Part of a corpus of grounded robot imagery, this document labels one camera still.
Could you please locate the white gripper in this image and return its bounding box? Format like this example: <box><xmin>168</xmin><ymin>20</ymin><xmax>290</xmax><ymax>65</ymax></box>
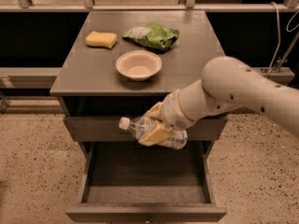
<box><xmin>138</xmin><ymin>90</ymin><xmax>195</xmax><ymax>147</ymax></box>

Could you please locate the clear plastic water bottle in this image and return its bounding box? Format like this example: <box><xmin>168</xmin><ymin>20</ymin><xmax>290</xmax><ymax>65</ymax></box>
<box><xmin>119</xmin><ymin>117</ymin><xmax>188</xmax><ymax>149</ymax></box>

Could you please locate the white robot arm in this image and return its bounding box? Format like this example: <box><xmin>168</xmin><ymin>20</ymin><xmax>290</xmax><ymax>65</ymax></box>
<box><xmin>138</xmin><ymin>56</ymin><xmax>299</xmax><ymax>146</ymax></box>

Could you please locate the open grey bottom drawer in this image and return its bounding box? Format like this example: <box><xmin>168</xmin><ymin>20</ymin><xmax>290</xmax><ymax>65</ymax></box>
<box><xmin>65</xmin><ymin>142</ymin><xmax>227</xmax><ymax>224</ymax></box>

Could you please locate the grey wooden drawer cabinet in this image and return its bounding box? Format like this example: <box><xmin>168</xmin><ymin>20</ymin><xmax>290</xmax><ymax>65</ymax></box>
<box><xmin>50</xmin><ymin>9</ymin><xmax>244</xmax><ymax>161</ymax></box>

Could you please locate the closed grey upper drawer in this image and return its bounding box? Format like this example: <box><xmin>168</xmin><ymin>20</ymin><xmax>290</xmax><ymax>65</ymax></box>
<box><xmin>64</xmin><ymin>116</ymin><xmax>227</xmax><ymax>142</ymax></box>

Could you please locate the white paper bowl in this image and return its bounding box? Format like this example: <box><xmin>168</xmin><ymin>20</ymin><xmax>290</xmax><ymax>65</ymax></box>
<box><xmin>116</xmin><ymin>50</ymin><xmax>163</xmax><ymax>81</ymax></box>

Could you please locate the green chip bag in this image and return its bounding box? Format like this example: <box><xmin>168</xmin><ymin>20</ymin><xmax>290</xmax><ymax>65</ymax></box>
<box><xmin>122</xmin><ymin>22</ymin><xmax>179</xmax><ymax>51</ymax></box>

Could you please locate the yellow sponge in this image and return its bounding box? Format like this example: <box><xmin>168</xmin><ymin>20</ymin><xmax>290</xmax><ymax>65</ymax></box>
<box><xmin>85</xmin><ymin>31</ymin><xmax>117</xmax><ymax>49</ymax></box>

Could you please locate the white cable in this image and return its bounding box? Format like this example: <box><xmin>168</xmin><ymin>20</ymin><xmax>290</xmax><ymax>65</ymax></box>
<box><xmin>264</xmin><ymin>1</ymin><xmax>299</xmax><ymax>79</ymax></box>

